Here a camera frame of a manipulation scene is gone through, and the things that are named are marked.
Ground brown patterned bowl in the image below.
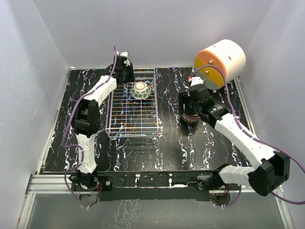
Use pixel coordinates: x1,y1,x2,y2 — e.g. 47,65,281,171
181,114,201,124

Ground green spotted white bowl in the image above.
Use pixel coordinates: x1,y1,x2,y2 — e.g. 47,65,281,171
130,82,151,100

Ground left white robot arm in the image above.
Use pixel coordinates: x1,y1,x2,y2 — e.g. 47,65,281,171
71,52,135,190

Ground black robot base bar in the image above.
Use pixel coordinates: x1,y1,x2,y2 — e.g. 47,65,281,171
70,170,242,202

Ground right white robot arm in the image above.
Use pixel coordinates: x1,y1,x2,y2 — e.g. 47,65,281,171
178,84,290,197

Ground round pastel drawer cabinet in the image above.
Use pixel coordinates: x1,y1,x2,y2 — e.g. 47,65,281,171
194,39,246,90

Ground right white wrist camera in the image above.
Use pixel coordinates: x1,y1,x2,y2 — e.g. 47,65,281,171
187,76,204,87

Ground white wire dish rack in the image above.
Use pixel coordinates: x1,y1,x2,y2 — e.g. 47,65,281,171
105,68,158,140

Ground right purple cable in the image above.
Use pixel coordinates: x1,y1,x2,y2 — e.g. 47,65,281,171
187,64,305,208

